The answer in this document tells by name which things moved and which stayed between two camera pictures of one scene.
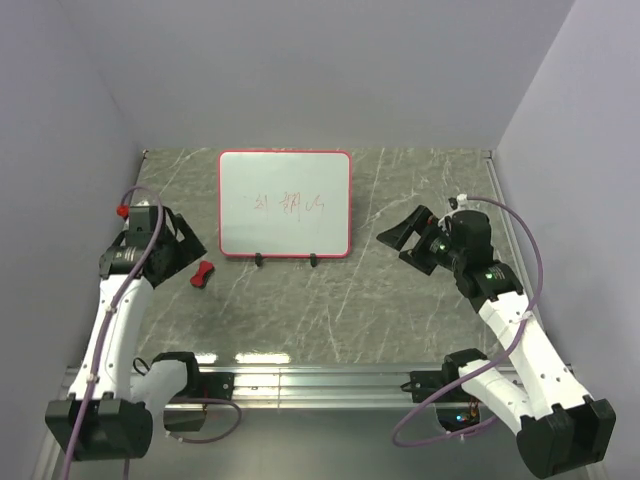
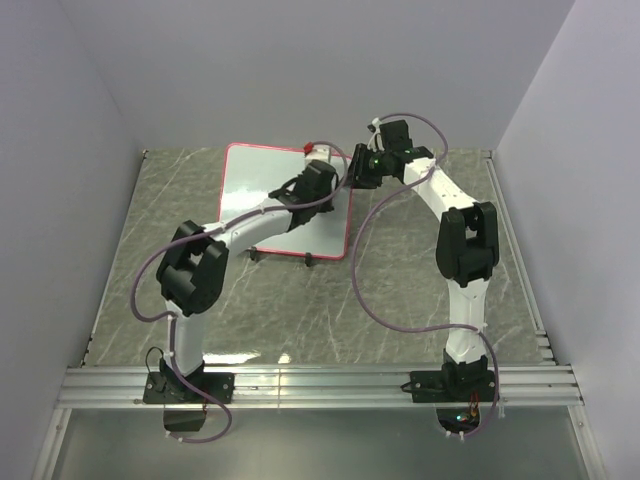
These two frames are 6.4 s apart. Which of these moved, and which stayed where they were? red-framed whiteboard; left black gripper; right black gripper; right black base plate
Moved: right black gripper; left black gripper
Stayed: right black base plate; red-framed whiteboard
